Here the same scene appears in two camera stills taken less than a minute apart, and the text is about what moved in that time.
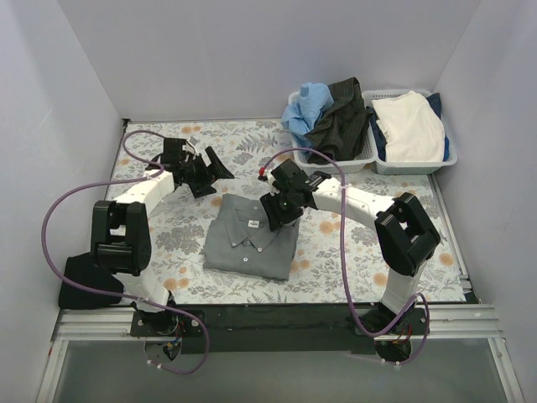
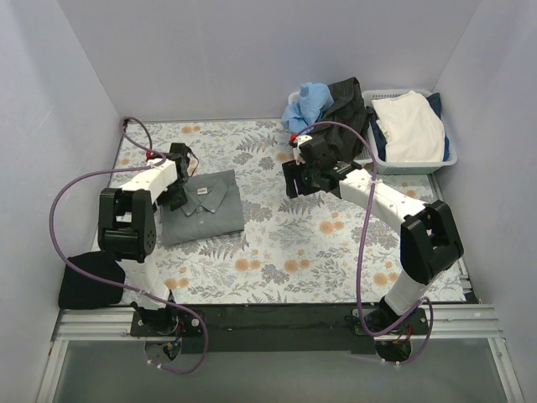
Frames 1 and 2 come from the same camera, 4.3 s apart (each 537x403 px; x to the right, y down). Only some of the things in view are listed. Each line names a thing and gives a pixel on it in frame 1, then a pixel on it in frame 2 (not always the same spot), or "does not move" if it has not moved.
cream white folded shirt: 414,131 does not move
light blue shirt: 300,116 does not move
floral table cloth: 224,248 does not move
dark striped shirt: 341,129 does not move
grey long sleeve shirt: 242,240 → 213,210
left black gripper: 205,176 → 174,198
